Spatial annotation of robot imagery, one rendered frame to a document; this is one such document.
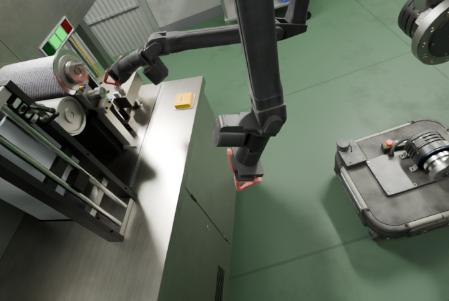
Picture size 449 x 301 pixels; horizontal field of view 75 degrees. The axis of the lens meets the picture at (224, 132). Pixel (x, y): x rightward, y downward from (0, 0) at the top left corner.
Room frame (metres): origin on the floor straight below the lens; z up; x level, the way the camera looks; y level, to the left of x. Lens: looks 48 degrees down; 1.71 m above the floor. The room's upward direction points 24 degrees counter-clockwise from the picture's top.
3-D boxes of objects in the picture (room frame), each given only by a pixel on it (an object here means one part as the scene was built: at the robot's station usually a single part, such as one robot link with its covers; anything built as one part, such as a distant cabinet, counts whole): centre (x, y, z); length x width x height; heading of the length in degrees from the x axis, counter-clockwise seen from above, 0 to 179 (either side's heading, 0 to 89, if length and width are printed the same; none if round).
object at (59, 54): (0.92, 0.38, 1.25); 0.15 x 0.01 x 0.15; 156
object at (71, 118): (0.86, 0.54, 1.17); 0.26 x 0.12 x 0.12; 66
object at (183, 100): (0.97, 0.10, 0.91); 0.07 x 0.07 x 0.02; 66
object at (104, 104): (0.87, 0.36, 1.05); 0.06 x 0.05 x 0.31; 66
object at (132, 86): (1.15, 0.46, 1.00); 0.40 x 0.16 x 0.06; 66
